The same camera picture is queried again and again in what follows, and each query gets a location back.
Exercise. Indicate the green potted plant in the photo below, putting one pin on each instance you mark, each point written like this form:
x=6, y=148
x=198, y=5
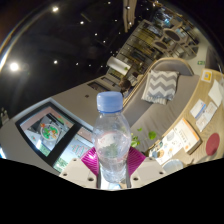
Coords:
x=151, y=135

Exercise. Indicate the grey curved sofa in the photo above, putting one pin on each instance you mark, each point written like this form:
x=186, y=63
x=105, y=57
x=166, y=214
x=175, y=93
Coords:
x=156, y=115

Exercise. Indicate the white orange menu box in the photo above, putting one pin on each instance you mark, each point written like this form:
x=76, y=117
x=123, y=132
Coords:
x=181, y=138

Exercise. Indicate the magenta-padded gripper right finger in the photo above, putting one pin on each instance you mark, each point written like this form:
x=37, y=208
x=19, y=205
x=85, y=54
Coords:
x=146, y=172

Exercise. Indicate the group of dining chairs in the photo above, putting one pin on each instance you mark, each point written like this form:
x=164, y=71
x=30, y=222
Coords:
x=173, y=35

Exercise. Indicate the group of ceiling spotlights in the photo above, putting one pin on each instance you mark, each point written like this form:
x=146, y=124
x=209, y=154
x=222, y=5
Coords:
x=14, y=66

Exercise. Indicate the person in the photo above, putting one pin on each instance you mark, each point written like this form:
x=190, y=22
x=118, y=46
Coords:
x=125, y=86

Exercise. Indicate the grey white chevron pillow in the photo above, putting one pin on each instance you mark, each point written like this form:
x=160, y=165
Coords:
x=160, y=86

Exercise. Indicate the yellow table sticker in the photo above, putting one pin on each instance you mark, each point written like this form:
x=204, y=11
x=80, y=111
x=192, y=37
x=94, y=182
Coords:
x=206, y=75

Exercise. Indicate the window with festive stickers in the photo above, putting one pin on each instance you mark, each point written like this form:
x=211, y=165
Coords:
x=50, y=133

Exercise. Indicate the clear blue-capped water bottle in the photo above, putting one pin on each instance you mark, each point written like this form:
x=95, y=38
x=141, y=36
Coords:
x=111, y=133

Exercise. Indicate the white paper napkin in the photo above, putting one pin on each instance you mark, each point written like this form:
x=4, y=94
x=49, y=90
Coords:
x=216, y=93

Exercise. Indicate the white mug with black print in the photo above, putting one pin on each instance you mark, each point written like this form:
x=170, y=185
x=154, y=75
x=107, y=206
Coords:
x=171, y=165

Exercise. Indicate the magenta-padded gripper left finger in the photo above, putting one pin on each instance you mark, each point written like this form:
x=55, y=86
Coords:
x=78, y=173

